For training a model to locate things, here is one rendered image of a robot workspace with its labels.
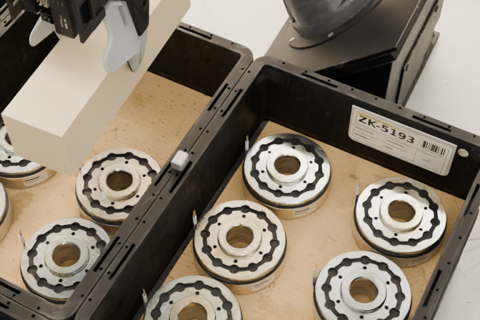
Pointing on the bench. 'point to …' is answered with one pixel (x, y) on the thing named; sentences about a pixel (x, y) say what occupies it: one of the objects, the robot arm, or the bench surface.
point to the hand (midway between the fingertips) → (103, 44)
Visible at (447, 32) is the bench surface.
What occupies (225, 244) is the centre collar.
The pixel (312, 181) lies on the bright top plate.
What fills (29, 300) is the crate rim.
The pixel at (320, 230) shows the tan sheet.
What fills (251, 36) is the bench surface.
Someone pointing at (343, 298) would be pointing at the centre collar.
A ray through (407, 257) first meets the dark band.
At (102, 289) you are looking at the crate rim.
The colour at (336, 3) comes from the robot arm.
